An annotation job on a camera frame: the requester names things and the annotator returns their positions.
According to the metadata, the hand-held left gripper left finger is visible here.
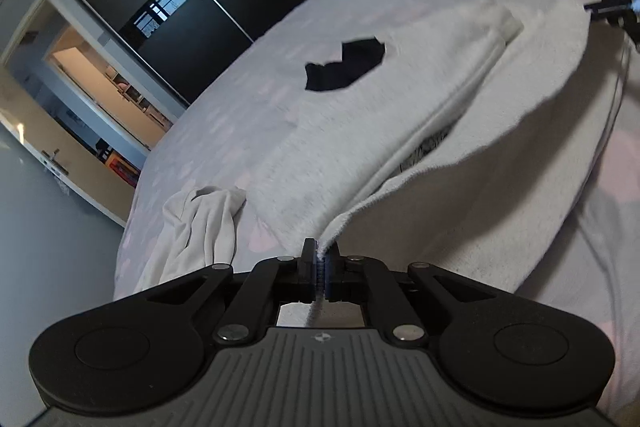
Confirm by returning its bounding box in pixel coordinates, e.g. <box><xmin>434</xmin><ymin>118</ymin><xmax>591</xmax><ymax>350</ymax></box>
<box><xmin>107</xmin><ymin>238</ymin><xmax>321</xmax><ymax>344</ymax></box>

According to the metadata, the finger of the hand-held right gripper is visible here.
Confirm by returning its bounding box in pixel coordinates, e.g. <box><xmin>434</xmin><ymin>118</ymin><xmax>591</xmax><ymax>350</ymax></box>
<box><xmin>583</xmin><ymin>0</ymin><xmax>635</xmax><ymax>28</ymax></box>

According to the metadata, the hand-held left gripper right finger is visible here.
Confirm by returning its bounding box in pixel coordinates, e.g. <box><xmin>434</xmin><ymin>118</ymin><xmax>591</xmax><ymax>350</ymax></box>
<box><xmin>324</xmin><ymin>241</ymin><xmax>537</xmax><ymax>344</ymax></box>

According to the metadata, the grey printed sweatshirt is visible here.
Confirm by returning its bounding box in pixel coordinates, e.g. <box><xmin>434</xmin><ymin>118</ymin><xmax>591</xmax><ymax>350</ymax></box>
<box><xmin>247</xmin><ymin>0</ymin><xmax>633</xmax><ymax>333</ymax></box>

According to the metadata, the cream white crumpled garment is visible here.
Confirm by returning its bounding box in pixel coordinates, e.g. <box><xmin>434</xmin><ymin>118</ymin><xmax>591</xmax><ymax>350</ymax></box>
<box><xmin>134</xmin><ymin>186</ymin><xmax>248</xmax><ymax>296</ymax></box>

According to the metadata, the bed with pink-dotted sheet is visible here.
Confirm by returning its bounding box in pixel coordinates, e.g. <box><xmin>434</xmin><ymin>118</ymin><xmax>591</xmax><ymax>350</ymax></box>
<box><xmin>112</xmin><ymin>0</ymin><xmax>640</xmax><ymax>414</ymax></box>

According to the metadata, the black garment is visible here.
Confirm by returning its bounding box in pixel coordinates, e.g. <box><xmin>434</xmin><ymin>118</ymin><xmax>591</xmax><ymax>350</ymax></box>
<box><xmin>304</xmin><ymin>37</ymin><xmax>387</xmax><ymax>94</ymax></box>

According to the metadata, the red and orange box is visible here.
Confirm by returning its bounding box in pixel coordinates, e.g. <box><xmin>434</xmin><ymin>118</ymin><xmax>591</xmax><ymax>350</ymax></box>
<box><xmin>104</xmin><ymin>151</ymin><xmax>142</xmax><ymax>188</ymax></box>

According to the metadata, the white door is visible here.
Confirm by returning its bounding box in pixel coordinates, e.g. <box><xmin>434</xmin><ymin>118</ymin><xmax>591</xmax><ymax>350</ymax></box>
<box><xmin>0</xmin><ymin>72</ymin><xmax>137</xmax><ymax>229</ymax></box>

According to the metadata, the metal door handle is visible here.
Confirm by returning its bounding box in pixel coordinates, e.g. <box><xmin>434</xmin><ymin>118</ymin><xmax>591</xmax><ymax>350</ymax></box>
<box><xmin>42</xmin><ymin>148</ymin><xmax>71</xmax><ymax>180</ymax></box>

